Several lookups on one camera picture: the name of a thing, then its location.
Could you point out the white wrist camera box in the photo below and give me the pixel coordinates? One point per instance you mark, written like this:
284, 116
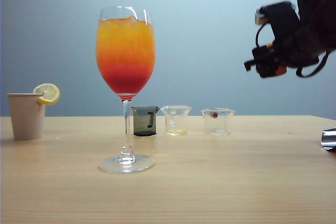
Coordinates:
260, 16

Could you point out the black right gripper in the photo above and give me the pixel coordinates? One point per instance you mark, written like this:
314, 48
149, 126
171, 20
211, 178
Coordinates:
282, 30

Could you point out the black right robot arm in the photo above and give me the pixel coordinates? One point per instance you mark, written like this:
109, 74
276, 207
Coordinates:
317, 19

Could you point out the yellow lemon slice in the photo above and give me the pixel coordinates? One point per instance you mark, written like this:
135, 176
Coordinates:
50, 94

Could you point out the stemmed wine glass with drink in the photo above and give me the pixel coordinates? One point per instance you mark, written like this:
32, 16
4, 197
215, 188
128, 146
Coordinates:
126, 61

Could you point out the beige paper cup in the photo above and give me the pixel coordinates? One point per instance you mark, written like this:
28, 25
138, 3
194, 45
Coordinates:
26, 119

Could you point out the clear cup with red spot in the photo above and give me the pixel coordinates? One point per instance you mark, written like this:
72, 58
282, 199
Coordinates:
218, 123

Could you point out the clear cup with yellow residue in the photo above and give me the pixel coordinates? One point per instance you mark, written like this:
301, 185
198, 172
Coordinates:
176, 119

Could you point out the shiny metal object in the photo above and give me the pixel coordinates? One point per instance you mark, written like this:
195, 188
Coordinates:
329, 138

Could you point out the smoky grey measuring cup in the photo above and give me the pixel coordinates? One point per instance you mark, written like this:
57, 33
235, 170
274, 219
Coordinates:
143, 124

